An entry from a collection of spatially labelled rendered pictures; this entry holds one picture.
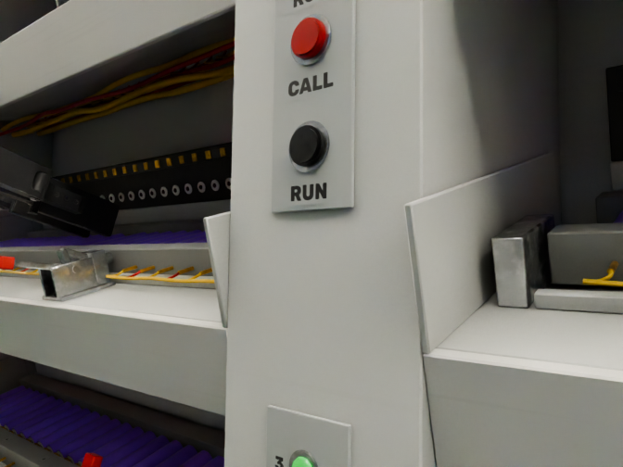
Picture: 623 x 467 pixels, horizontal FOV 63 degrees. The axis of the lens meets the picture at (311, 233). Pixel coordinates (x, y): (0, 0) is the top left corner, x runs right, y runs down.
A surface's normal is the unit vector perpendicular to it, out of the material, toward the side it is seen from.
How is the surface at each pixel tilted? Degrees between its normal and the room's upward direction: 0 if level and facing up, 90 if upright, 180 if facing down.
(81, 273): 90
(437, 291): 90
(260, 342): 90
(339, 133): 90
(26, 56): 105
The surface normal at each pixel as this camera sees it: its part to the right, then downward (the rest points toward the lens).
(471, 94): 0.79, -0.03
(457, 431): -0.60, 0.21
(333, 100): -0.61, -0.06
